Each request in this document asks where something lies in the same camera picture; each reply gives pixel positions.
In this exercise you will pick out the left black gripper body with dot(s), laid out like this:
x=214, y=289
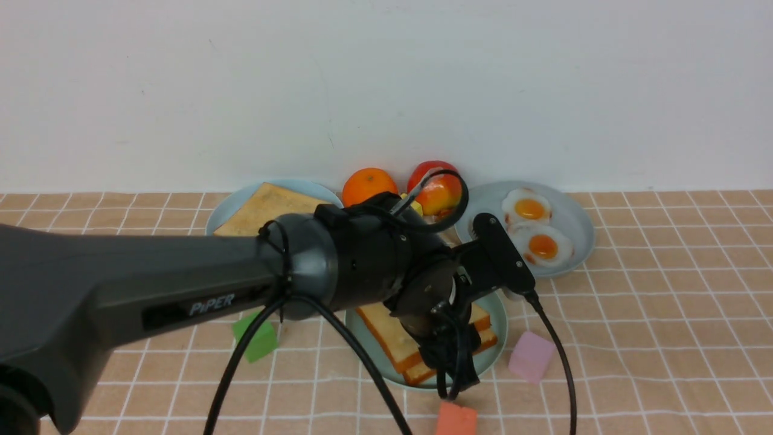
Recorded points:
x=434, y=305

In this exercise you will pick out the toast slice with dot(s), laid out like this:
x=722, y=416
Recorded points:
x=268, y=203
x=370, y=344
x=402, y=351

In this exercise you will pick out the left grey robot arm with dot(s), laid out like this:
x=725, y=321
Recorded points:
x=68, y=301

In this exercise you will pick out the green centre plate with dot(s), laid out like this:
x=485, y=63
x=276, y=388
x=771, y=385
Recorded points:
x=482, y=361

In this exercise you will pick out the pink cube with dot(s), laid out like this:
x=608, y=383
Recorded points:
x=531, y=357

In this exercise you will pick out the orange cube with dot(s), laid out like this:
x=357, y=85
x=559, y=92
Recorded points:
x=452, y=419

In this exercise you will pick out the yellow cube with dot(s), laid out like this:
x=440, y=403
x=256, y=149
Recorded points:
x=414, y=204

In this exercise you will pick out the red yellow apple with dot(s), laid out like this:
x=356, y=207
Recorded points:
x=441, y=194

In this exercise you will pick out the front fried egg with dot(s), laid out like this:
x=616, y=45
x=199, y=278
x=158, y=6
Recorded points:
x=541, y=245

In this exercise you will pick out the fried egg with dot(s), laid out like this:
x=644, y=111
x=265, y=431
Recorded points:
x=541, y=245
x=524, y=205

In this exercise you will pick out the rear fried egg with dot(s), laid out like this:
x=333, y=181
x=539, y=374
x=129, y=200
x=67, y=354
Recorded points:
x=524, y=205

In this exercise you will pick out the blue plate with eggs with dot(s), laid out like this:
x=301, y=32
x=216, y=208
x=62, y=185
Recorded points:
x=568, y=217

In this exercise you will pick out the orange fruit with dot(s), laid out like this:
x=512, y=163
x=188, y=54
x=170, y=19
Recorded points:
x=366, y=183

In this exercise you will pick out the green cube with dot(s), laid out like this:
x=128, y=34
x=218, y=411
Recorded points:
x=264, y=341

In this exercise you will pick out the blue plate with toast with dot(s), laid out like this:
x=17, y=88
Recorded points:
x=226, y=208

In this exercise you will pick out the checkered beige tablecloth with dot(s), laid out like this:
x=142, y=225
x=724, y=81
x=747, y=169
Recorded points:
x=667, y=328

